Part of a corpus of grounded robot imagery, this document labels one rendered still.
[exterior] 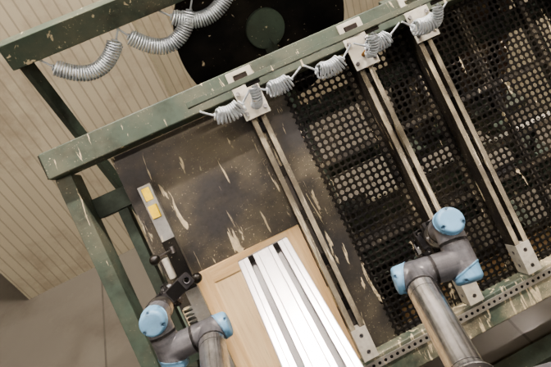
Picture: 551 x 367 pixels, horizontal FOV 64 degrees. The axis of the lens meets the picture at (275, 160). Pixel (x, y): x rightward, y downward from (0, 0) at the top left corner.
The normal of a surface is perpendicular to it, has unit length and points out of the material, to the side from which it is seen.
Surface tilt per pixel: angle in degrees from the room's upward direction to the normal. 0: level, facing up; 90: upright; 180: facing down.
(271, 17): 90
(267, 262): 0
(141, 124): 53
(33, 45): 90
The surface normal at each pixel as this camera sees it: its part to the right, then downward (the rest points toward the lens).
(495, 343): -0.29, -0.75
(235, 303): 0.09, -0.06
